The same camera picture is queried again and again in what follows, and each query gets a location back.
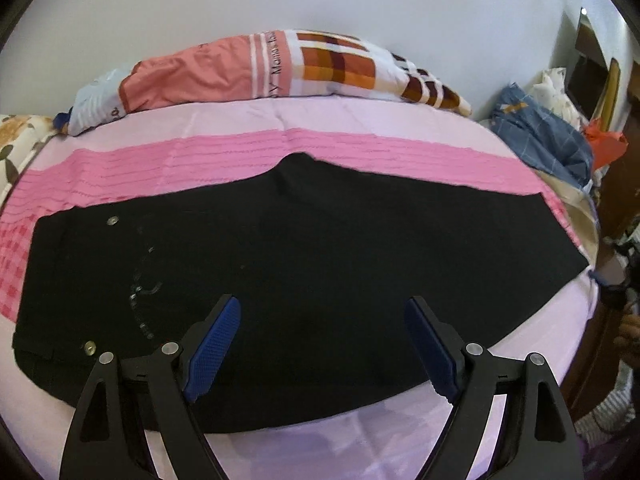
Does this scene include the white floral cloth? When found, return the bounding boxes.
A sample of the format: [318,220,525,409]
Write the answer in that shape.
[530,67,591,128]

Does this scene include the black pants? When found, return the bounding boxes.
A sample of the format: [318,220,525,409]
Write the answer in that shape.
[12,152,603,435]

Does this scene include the floral cream pillow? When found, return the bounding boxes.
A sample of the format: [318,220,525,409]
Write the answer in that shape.
[0,114,58,201]

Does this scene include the white checked cloth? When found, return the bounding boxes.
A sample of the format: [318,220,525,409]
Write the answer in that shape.
[575,360,640,441]

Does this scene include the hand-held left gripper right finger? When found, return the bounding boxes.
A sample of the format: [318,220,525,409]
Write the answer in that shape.
[404,296,585,480]

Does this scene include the beige blanket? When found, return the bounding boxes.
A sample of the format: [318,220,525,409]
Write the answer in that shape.
[535,170,601,266]

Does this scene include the blue checked cloth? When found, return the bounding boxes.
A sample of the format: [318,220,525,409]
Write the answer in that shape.
[487,82,596,191]

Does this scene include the checked orange and pink pillow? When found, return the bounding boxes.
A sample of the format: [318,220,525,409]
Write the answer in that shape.
[59,30,473,137]

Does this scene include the pink bed sheet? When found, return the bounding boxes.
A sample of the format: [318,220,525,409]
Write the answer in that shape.
[0,94,601,480]

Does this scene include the orange cloth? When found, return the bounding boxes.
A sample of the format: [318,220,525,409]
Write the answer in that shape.
[582,117,628,171]

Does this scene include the person's right hand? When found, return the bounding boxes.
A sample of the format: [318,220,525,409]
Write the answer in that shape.
[614,310,640,361]

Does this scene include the dark wooden cabinet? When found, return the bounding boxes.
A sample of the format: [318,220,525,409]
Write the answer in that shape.
[570,130,640,421]

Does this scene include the wooden framed mirror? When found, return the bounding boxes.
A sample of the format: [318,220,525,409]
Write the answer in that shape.
[567,7,623,131]

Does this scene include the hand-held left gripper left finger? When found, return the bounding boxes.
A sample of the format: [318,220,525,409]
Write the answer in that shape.
[59,294,242,480]

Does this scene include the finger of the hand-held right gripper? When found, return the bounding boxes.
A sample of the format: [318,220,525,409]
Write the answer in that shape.
[590,270,626,293]

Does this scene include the person's purple garment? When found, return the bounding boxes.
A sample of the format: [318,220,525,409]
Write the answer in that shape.
[580,432,640,480]

